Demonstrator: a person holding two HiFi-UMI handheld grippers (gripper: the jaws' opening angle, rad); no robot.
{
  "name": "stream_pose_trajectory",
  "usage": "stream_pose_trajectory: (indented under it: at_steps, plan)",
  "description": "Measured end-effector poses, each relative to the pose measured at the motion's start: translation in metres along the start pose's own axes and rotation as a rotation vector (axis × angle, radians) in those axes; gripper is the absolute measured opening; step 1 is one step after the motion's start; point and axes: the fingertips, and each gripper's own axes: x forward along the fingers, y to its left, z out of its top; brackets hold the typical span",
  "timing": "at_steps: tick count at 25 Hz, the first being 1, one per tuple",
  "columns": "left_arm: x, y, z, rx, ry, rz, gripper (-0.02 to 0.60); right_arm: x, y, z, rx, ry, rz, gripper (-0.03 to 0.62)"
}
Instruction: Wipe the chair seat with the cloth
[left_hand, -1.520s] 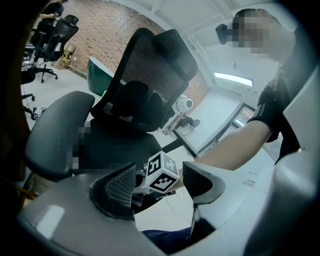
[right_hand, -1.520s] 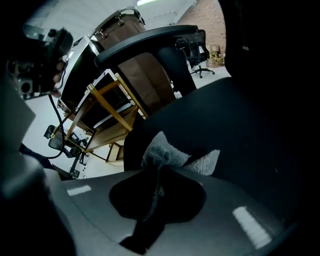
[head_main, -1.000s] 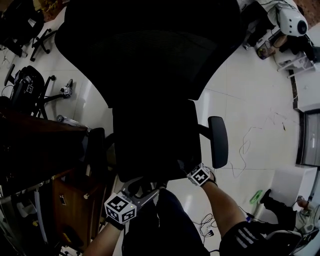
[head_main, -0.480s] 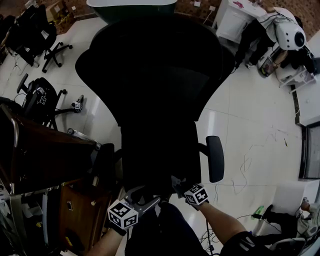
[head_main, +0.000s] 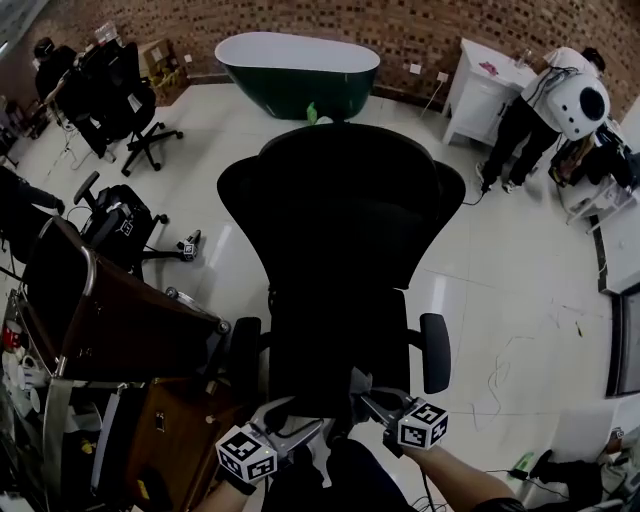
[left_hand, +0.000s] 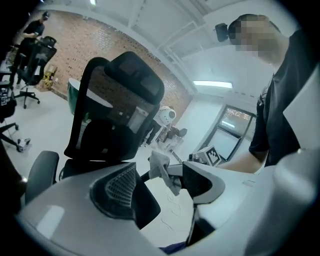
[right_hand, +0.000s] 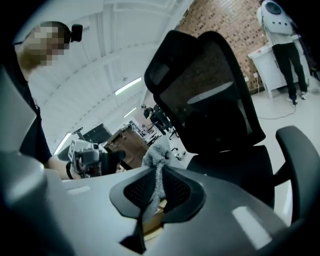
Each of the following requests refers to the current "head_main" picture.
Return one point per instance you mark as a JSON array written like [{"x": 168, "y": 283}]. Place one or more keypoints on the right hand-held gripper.
[{"x": 422, "y": 424}]

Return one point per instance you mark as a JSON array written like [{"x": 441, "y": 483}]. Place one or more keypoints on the spare hand-held gripper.
[
  {"x": 190, "y": 246},
  {"x": 117, "y": 220}
]

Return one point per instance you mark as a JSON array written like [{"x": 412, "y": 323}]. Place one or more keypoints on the green and white bathtub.
[{"x": 300, "y": 75}]

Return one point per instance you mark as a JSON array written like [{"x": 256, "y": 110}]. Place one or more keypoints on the cardboard box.
[{"x": 162, "y": 67}]

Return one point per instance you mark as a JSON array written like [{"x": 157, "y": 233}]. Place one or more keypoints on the brown metal-framed cart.
[{"x": 130, "y": 320}]

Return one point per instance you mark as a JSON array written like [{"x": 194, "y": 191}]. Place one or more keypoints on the black bag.
[{"x": 570, "y": 475}]

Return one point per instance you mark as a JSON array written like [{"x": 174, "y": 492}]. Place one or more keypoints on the white cabinet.
[{"x": 480, "y": 100}]

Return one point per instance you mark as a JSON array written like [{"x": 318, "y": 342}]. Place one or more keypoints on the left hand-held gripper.
[{"x": 246, "y": 452}]

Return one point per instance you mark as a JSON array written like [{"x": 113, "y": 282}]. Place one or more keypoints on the person's dark trousers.
[{"x": 345, "y": 480}]

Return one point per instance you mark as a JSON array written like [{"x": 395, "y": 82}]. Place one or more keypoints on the black swivel chair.
[
  {"x": 117, "y": 225},
  {"x": 120, "y": 100}
]

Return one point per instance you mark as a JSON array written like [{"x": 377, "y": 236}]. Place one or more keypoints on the white mug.
[{"x": 31, "y": 374}]

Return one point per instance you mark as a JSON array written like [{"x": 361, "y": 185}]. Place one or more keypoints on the wooden cabinet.
[{"x": 175, "y": 440}]

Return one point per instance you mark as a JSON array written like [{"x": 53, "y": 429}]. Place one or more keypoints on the black office chair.
[{"x": 345, "y": 240}]

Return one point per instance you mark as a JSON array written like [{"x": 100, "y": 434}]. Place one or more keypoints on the pink cloth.
[{"x": 489, "y": 67}]

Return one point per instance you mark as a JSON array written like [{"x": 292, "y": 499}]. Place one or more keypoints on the person's left forearm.
[{"x": 220, "y": 497}]

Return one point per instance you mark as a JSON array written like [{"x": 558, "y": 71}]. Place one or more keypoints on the red mug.
[{"x": 12, "y": 334}]

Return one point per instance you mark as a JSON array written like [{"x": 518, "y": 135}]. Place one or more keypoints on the green bottle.
[{"x": 312, "y": 114}]

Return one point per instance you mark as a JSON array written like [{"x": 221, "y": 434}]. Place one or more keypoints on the green packet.
[{"x": 521, "y": 462}]

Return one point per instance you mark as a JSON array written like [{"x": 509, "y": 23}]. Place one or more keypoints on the person's right forearm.
[{"x": 457, "y": 477}]

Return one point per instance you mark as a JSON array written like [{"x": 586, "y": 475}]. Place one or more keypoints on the dark framed panel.
[{"x": 625, "y": 345}]

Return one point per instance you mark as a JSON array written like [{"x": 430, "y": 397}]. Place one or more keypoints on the white wall socket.
[
  {"x": 442, "y": 77},
  {"x": 416, "y": 69}
]

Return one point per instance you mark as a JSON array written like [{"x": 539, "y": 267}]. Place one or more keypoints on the glass jar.
[{"x": 525, "y": 58}]

